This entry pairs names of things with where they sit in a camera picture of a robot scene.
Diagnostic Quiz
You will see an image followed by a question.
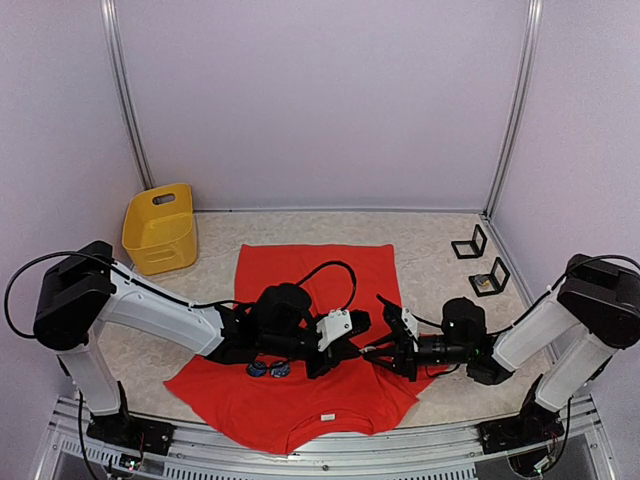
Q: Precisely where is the black display case near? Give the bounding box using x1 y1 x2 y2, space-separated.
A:
468 257 511 298

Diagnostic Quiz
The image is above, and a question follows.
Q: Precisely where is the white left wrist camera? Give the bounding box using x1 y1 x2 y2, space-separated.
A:
316 310 371 352

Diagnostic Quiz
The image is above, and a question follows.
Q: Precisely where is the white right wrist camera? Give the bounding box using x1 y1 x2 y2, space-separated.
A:
376 294 419 343

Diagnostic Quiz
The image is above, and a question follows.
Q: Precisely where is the dark blue round brooch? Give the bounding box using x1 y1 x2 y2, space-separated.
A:
269 361 291 378

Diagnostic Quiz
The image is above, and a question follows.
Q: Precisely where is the aluminium corner post left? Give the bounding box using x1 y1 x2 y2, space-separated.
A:
100 0 155 190

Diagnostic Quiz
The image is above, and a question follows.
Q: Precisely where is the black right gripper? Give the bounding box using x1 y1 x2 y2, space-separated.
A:
364 329 472 381

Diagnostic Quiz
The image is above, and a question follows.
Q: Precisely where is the black display case far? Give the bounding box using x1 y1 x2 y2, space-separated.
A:
450 224 488 260

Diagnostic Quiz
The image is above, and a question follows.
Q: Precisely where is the aluminium corner post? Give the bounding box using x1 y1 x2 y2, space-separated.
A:
100 0 155 190
483 0 544 222

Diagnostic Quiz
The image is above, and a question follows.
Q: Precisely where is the aluminium front rail frame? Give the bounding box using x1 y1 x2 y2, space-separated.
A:
29 392 616 480

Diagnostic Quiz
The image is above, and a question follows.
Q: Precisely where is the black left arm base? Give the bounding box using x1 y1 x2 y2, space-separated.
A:
87 415 175 456

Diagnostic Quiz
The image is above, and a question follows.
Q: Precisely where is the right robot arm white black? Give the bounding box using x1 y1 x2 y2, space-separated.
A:
363 254 639 444

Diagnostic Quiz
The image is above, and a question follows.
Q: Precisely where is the black display case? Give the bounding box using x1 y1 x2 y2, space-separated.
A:
468 257 511 298
450 224 488 260

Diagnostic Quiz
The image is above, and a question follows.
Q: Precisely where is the yellow plastic basket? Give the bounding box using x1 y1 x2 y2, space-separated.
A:
122 183 198 276

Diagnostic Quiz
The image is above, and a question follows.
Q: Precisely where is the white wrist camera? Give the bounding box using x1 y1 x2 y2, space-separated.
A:
376 294 419 343
316 310 371 352

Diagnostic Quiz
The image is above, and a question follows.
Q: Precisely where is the red t-shirt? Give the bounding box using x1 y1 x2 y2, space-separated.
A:
165 244 433 455

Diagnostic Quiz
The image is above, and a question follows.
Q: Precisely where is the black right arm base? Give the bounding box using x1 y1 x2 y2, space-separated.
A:
477 413 565 454

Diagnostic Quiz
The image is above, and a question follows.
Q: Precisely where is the aluminium corner post right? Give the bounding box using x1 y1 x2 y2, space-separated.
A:
483 0 544 222

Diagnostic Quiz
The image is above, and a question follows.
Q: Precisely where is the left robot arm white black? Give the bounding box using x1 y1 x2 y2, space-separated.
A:
5 241 371 445

